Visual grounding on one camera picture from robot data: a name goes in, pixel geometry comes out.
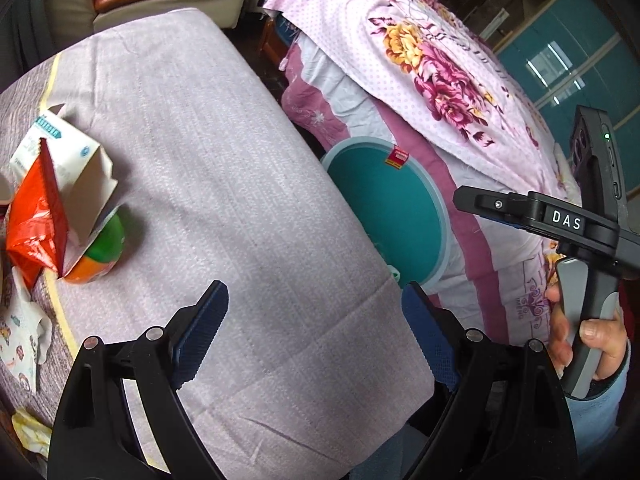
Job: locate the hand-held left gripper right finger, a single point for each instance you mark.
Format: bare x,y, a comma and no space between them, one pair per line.
430,341

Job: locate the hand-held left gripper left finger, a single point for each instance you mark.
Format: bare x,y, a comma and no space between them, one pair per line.
200,331

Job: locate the yellow crumpled wrapper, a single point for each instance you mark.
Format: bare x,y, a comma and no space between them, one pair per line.
32,430

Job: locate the pink and white quilt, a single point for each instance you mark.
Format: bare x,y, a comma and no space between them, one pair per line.
475,285

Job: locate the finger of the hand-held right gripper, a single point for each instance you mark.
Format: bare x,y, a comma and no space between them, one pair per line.
492,205

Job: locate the patterned white wrapper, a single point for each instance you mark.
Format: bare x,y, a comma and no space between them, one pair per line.
20,340

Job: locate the floral pink bed sheet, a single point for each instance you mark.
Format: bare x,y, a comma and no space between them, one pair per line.
375,35

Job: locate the person's right hand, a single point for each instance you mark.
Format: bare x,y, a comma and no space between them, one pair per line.
607,345

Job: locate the teal glass cabinet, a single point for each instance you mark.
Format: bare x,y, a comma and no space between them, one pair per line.
565,50

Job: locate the green and orange ball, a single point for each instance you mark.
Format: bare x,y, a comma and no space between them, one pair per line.
102,250

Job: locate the person's right forearm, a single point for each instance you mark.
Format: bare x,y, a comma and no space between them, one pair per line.
600,420

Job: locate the red foil snack packet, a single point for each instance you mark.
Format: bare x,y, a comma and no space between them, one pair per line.
35,220

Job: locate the white medicine box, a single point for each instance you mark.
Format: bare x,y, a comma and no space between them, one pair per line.
75,160

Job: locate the teal plastic bin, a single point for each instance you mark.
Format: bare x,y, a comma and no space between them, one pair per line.
390,210

